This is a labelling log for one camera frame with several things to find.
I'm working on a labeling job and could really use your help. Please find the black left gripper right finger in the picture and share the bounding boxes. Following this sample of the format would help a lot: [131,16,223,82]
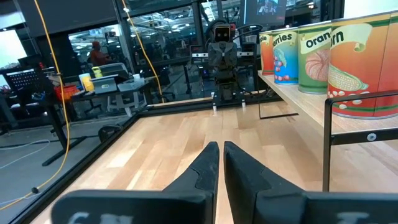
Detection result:
[224,141,398,224]

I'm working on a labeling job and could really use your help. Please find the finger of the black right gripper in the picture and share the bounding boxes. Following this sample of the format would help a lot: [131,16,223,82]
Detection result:
[208,46,223,68]
[222,46,238,68]

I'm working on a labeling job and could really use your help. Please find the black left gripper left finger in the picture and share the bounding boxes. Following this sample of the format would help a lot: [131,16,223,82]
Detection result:
[51,141,220,224]

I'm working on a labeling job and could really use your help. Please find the Apple label red can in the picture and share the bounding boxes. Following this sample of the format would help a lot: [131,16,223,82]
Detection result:
[258,30,276,77]

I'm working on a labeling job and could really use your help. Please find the Cherries label blue can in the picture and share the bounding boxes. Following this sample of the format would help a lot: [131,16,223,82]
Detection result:
[272,27,300,86]

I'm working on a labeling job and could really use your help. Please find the Orange label green can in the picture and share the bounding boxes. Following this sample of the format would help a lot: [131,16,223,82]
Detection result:
[297,23,333,95]

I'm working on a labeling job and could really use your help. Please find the Corn label orange can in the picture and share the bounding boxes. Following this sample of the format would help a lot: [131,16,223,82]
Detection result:
[326,14,392,119]

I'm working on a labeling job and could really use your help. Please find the wooden shelf black legs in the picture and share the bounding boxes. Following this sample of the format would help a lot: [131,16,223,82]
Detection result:
[257,70,398,193]

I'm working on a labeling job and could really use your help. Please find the grey monitor back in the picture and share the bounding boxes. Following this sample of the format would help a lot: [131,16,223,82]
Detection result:
[99,62,130,80]

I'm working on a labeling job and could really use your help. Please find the white leg table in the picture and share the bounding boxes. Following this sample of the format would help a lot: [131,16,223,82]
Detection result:
[71,77,147,118]

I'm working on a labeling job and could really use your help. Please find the person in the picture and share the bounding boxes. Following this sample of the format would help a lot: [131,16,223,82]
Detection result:
[90,40,108,66]

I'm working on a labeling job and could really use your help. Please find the black round floor object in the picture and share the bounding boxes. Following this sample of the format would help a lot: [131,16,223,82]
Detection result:
[98,124,123,142]

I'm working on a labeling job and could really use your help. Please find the yellow container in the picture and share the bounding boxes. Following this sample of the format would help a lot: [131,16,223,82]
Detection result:
[78,73,95,92]

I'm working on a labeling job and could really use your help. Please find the orange bin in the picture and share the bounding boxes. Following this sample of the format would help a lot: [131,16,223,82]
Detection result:
[54,84,80,102]

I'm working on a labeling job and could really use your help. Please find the black T-leg stand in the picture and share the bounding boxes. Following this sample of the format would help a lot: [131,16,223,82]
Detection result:
[42,102,88,167]

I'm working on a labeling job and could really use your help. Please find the black desk perforated panel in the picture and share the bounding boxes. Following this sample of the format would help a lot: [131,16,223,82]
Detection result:
[0,55,52,125]

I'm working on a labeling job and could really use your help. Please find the white board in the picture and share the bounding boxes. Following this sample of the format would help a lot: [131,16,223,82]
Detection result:
[0,29,28,71]

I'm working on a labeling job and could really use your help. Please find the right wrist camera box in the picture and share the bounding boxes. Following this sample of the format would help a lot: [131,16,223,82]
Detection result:
[213,25,231,43]

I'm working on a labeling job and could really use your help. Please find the yellow cable yellow plug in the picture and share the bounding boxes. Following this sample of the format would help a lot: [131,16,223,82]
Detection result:
[122,0,165,104]

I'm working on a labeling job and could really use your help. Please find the wall monitor screen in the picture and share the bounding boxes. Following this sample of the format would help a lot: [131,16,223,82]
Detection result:
[244,0,287,26]

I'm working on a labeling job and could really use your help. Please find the yellow cable black knob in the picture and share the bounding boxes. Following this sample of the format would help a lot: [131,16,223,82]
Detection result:
[0,0,71,212]

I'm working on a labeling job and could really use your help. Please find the white floor cable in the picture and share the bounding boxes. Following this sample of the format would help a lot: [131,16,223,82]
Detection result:
[0,139,51,170]

